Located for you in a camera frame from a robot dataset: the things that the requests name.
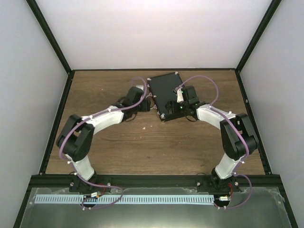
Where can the metal sheet front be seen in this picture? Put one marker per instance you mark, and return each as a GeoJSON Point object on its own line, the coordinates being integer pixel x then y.
{"type": "Point", "coordinates": [256, 207]}

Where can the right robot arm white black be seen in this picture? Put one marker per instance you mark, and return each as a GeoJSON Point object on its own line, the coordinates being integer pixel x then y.
{"type": "Point", "coordinates": [238, 136]}

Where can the black frame rail left side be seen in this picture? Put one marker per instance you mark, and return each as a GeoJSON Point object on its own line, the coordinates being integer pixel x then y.
{"type": "Point", "coordinates": [56, 123]}

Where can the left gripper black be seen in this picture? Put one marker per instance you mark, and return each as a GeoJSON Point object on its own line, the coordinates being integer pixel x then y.
{"type": "Point", "coordinates": [147, 103]}

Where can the black frame rail right side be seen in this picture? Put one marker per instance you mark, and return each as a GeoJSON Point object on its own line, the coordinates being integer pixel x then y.
{"type": "Point", "coordinates": [261, 150]}

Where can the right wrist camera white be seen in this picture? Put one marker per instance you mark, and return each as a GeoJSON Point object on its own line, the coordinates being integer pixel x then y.
{"type": "Point", "coordinates": [179, 94]}

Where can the black frame rail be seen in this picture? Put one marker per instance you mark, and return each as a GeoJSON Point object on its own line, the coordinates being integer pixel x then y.
{"type": "Point", "coordinates": [56, 123]}
{"type": "Point", "coordinates": [261, 150]}

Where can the black frame post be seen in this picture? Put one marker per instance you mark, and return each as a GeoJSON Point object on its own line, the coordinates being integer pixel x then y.
{"type": "Point", "coordinates": [48, 33]}
{"type": "Point", "coordinates": [274, 4]}

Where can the black poker set case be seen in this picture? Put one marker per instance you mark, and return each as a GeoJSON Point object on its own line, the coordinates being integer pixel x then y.
{"type": "Point", "coordinates": [162, 90]}

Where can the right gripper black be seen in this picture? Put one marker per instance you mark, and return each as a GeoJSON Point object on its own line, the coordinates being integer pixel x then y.
{"type": "Point", "coordinates": [172, 109]}

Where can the black frame post right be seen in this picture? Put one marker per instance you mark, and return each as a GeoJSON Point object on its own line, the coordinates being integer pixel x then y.
{"type": "Point", "coordinates": [274, 4]}

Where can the black frame post left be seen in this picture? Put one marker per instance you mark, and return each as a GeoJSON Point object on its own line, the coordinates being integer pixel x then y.
{"type": "Point", "coordinates": [48, 33]}

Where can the black front mounting rail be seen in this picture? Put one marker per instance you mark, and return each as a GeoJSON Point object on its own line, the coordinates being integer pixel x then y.
{"type": "Point", "coordinates": [200, 182]}

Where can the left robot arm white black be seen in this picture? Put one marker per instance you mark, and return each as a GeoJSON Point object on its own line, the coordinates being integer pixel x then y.
{"type": "Point", "coordinates": [74, 141]}

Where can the light blue slotted cable duct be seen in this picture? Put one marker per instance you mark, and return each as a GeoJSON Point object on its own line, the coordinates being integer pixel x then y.
{"type": "Point", "coordinates": [126, 199]}

